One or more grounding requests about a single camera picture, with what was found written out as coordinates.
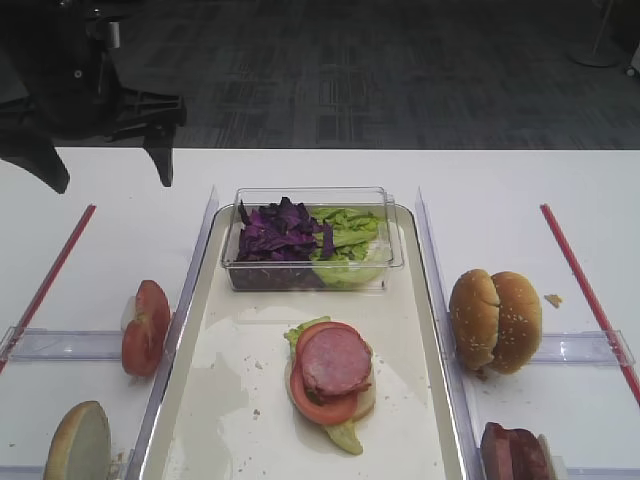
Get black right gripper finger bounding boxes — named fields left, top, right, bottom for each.
left=143, top=124, right=174, bottom=187

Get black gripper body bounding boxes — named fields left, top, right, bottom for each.
left=1, top=1, right=186, bottom=141

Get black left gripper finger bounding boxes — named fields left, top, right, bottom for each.
left=1, top=130, right=69, bottom=194

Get upright tomato slices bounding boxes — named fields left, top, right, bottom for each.
left=121, top=280, right=171, bottom=377

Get green lettuce in container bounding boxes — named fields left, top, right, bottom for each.
left=311, top=207, right=389, bottom=290

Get tomato slice on sandwich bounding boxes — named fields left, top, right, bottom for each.
left=289, top=322, right=371, bottom=426

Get lettuce leaf under sandwich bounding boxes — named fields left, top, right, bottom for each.
left=284, top=316, right=363, bottom=455

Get bread crumb piece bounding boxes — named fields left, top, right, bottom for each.
left=544, top=294, right=563, bottom=309

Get stacked meat slices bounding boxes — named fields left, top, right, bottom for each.
left=480, top=422, right=552, bottom=480

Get left red strip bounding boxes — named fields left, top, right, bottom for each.
left=0, top=204, right=96, bottom=372

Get red strip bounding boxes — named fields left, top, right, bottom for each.
left=0, top=204, right=96, bottom=372
left=539, top=203, right=639, bottom=403

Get purple cabbage pile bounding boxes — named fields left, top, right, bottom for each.
left=236, top=196, right=335, bottom=262

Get left clear acrylic divider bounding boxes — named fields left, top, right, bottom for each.
left=124, top=185, right=219, bottom=480

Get clear acrylic divider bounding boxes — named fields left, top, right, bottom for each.
left=415, top=188, right=485, bottom=479
left=124, top=185, right=219, bottom=480

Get white onion slice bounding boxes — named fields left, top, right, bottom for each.
left=120, top=296, right=136, bottom=332

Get clear plastic container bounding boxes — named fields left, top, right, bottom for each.
left=221, top=187, right=404, bottom=292

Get left clear cross divider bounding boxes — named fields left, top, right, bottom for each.
left=1, top=327, right=123, bottom=362

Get clear cross divider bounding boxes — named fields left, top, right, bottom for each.
left=530, top=330, right=634, bottom=367
left=1, top=327, right=123, bottom=362

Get white serving tray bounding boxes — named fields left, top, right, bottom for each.
left=141, top=207, right=462, bottom=479

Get ham slice on sandwich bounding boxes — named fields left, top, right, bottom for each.
left=295, top=322, right=372, bottom=401

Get bun half lower left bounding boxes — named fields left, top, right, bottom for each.
left=43, top=400, right=111, bottom=480

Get bottom bun slice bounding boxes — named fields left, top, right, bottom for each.
left=284, top=359, right=376, bottom=429

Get left sesame bun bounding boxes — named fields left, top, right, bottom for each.
left=449, top=269, right=500, bottom=370

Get sesame bun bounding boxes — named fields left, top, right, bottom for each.
left=490, top=271, right=542, bottom=374
left=449, top=269, right=500, bottom=370

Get right sesame bun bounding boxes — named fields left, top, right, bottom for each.
left=490, top=271, right=542, bottom=374

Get right clear acrylic divider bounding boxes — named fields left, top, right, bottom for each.
left=415, top=188, right=485, bottom=479

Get right clear cross divider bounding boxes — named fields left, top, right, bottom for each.
left=530, top=330, right=634, bottom=367

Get right red strip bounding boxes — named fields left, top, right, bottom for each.
left=539, top=203, right=639, bottom=403

